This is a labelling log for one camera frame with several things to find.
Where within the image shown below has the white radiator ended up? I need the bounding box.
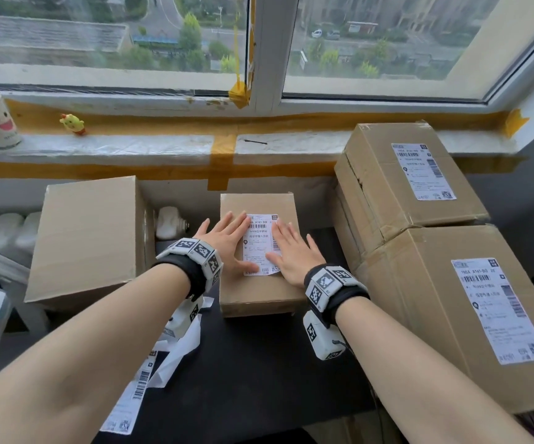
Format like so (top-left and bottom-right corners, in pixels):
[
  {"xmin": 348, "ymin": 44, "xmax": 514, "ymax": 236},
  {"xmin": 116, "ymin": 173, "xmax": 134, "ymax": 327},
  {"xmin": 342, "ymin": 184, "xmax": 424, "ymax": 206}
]
[{"xmin": 0, "ymin": 205, "xmax": 192, "ymax": 269}]

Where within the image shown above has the person's left forearm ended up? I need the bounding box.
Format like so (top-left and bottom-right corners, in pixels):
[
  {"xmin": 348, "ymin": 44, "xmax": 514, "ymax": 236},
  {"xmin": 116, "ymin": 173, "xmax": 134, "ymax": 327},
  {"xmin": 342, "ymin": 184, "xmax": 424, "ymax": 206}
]
[{"xmin": 0, "ymin": 263, "xmax": 192, "ymax": 444}]

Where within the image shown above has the person's right hand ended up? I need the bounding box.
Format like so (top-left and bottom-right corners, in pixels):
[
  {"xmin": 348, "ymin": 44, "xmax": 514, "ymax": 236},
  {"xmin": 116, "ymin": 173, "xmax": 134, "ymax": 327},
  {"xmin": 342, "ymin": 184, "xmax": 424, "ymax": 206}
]
[{"xmin": 266, "ymin": 220, "xmax": 327, "ymax": 288}]

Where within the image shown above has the black camera cable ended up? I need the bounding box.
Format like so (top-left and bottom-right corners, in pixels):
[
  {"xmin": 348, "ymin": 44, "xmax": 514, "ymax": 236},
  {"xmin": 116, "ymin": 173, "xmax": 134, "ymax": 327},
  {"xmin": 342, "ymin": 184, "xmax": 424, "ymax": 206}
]
[{"xmin": 333, "ymin": 338, "xmax": 356, "ymax": 359}]

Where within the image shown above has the black marker wrist strap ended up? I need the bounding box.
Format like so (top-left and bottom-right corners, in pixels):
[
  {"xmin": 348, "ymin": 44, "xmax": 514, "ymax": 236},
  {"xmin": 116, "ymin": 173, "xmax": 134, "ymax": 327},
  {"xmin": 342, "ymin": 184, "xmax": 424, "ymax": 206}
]
[
  {"xmin": 153, "ymin": 237, "xmax": 225, "ymax": 303},
  {"xmin": 303, "ymin": 264, "xmax": 371, "ymax": 327}
]

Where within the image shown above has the person's right forearm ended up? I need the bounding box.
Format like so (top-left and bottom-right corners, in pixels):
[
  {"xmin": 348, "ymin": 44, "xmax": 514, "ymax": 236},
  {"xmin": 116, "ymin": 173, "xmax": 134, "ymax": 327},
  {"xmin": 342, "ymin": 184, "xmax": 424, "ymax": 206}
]
[{"xmin": 336, "ymin": 296, "xmax": 534, "ymax": 444}]

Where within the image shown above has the shipping label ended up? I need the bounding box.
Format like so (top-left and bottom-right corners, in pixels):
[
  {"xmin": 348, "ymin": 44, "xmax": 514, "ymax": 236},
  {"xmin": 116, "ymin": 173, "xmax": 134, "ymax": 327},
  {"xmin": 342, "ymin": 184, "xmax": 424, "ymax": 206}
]
[
  {"xmin": 242, "ymin": 213, "xmax": 282, "ymax": 277},
  {"xmin": 390, "ymin": 142, "xmax": 457, "ymax": 202},
  {"xmin": 451, "ymin": 257, "xmax": 534, "ymax": 366}
]

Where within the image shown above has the small yellow green toy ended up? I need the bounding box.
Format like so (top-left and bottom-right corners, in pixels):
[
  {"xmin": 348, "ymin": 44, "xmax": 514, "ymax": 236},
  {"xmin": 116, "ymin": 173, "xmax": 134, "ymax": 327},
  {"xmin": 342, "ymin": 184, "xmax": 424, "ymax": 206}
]
[{"xmin": 59, "ymin": 113, "xmax": 88, "ymax": 136}]

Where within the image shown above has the large brown cardboard box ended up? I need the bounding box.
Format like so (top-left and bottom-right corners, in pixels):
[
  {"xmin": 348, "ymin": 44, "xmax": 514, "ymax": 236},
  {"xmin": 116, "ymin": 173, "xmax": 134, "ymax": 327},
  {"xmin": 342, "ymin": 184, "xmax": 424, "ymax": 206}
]
[{"xmin": 353, "ymin": 224, "xmax": 534, "ymax": 416}]

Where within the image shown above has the person's left hand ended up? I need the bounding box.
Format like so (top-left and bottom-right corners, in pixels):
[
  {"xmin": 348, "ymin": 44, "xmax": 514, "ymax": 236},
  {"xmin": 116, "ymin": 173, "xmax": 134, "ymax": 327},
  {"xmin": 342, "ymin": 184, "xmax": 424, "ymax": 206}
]
[{"xmin": 192, "ymin": 211, "xmax": 261, "ymax": 281}]

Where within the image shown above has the white window frame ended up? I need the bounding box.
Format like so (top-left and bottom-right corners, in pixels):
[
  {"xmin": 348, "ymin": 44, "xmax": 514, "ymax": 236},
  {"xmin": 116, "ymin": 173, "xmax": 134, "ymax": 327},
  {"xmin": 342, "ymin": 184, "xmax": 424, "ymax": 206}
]
[{"xmin": 0, "ymin": 0, "xmax": 534, "ymax": 117}]

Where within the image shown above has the stack of shipping labels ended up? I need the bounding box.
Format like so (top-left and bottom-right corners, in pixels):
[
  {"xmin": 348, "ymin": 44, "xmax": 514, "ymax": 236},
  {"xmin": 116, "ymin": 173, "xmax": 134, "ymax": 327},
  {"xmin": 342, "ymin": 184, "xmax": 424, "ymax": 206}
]
[{"xmin": 99, "ymin": 350, "xmax": 159, "ymax": 435}]

